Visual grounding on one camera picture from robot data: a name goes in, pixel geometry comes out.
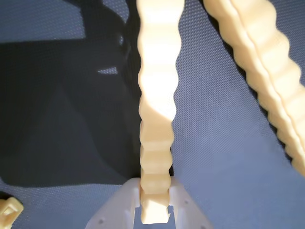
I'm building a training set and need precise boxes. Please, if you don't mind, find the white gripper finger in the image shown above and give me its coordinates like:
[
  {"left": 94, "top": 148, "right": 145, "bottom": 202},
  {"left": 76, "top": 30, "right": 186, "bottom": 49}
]
[
  {"left": 85, "top": 177, "right": 142, "bottom": 229},
  {"left": 168, "top": 177, "right": 213, "bottom": 229}
]

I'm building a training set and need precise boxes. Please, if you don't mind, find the yellow crinkle fry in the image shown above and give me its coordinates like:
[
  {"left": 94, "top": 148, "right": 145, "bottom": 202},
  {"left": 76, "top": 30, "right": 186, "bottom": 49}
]
[
  {"left": 136, "top": 0, "right": 184, "bottom": 226},
  {"left": 0, "top": 191, "right": 25, "bottom": 229},
  {"left": 202, "top": 0, "right": 305, "bottom": 177}
]

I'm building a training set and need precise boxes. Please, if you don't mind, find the dark mat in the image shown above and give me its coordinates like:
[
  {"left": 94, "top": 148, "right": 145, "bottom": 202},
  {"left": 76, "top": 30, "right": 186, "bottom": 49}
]
[{"left": 0, "top": 0, "right": 305, "bottom": 229}]

